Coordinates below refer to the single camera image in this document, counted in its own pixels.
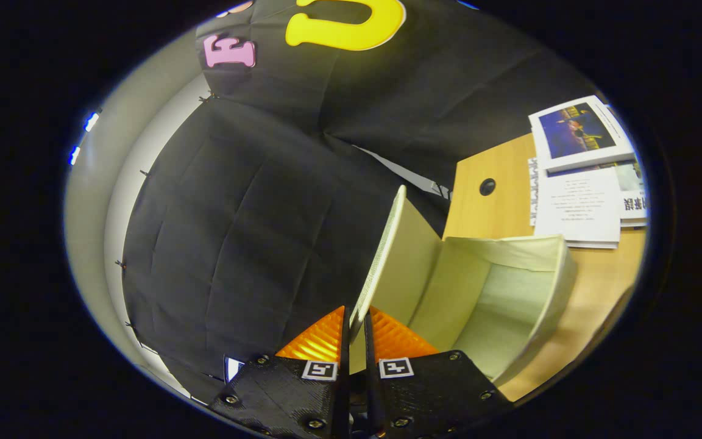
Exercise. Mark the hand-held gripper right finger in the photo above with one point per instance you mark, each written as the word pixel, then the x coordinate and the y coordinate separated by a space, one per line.
pixel 370 390

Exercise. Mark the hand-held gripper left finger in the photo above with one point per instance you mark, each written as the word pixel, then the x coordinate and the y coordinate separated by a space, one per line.
pixel 345 390

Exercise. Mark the green fabric storage box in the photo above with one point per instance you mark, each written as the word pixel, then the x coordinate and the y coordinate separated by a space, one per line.
pixel 497 299

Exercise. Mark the white text-covered book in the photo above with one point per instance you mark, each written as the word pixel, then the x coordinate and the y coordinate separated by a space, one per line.
pixel 576 204

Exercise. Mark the book with blue picture cover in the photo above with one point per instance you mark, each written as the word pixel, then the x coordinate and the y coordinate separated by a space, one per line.
pixel 579 131

